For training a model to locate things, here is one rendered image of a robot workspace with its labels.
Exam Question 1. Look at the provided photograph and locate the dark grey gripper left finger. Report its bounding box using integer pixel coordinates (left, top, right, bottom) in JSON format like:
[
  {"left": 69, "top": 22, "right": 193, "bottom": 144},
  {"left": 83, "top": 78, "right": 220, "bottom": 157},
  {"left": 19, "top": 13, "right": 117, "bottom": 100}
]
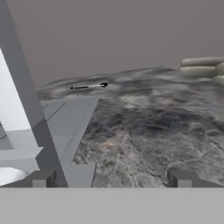
[{"left": 2, "top": 169, "right": 58, "bottom": 188}]

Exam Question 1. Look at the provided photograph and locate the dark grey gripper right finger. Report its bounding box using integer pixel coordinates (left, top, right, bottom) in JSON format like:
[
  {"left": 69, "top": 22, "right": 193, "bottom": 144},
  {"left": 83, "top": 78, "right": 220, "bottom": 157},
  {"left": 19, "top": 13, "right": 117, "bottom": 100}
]
[{"left": 166, "top": 170, "right": 224, "bottom": 188}]

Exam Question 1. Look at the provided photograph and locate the white rounded object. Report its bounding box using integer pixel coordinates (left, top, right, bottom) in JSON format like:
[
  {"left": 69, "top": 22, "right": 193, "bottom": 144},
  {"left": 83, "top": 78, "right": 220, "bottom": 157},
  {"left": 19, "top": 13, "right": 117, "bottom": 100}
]
[{"left": 0, "top": 166, "right": 29, "bottom": 187}]

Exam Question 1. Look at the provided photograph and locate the black and silver utensil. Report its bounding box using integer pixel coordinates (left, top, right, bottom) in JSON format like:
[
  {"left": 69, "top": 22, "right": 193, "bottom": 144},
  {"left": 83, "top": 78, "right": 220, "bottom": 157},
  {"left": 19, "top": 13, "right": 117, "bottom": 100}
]
[{"left": 69, "top": 81, "right": 109, "bottom": 91}]

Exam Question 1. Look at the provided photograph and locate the beige rounded stack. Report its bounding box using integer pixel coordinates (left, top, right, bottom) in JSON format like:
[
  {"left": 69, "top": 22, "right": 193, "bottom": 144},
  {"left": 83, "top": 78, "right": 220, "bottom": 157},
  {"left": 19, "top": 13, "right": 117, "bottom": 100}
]
[{"left": 179, "top": 56, "right": 224, "bottom": 86}]

